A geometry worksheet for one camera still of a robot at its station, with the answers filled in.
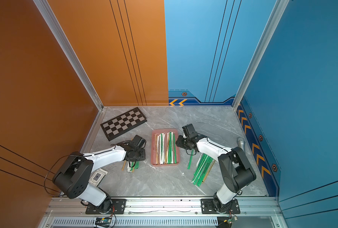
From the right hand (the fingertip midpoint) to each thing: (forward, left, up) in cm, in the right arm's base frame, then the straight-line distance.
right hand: (177, 142), depth 92 cm
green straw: (-14, -7, -6) cm, 17 cm away
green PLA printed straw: (-1, +5, -4) cm, 7 cm away
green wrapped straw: (-17, -14, -6) cm, 23 cm away
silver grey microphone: (+2, -43, -3) cm, 43 cm away
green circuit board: (-42, +37, -8) cm, 56 cm away
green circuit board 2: (-40, -26, -7) cm, 49 cm away
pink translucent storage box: (+11, +17, -4) cm, 21 cm away
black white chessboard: (+18, +41, -2) cm, 44 cm away
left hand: (-6, +22, -6) cm, 23 cm away
